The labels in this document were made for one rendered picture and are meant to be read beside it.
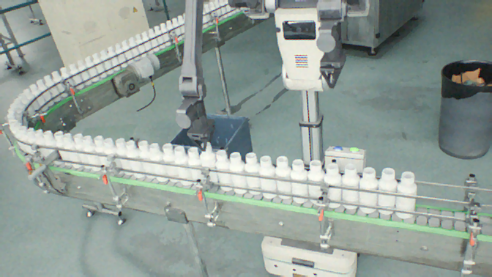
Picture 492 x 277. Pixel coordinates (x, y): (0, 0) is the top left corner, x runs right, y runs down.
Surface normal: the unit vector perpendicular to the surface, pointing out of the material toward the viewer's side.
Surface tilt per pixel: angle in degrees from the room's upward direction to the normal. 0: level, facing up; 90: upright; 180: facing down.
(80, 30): 90
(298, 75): 90
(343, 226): 90
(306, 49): 90
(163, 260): 0
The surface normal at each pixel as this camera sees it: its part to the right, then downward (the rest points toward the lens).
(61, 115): 0.92, 0.09
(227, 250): -0.14, -0.83
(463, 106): -0.59, 0.56
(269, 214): -0.36, 0.55
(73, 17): 0.76, 0.25
